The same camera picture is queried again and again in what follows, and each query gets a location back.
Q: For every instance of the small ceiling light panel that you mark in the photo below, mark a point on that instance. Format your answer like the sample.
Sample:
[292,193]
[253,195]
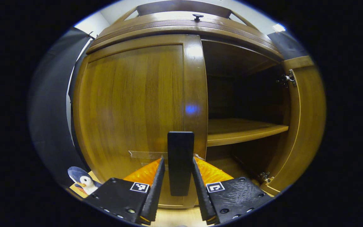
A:
[278,27]

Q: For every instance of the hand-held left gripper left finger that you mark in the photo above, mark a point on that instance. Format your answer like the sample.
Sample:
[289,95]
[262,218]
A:
[154,195]

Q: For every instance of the wooden drawer with black knob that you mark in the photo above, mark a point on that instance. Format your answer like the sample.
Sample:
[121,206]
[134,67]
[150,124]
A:
[169,25]

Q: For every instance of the wooden inner shelf board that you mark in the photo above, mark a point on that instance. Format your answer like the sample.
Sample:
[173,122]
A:
[238,129]

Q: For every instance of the wooden cabinet door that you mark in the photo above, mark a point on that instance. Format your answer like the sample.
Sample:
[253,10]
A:
[307,126]
[131,104]

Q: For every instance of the wooden double-door shoe cabinet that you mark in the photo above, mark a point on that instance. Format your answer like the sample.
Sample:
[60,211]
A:
[232,56]

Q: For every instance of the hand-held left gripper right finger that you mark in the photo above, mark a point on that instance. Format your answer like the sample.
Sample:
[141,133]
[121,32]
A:
[202,195]

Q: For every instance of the penguin plush toy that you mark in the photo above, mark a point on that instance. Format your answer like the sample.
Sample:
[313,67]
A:
[85,183]

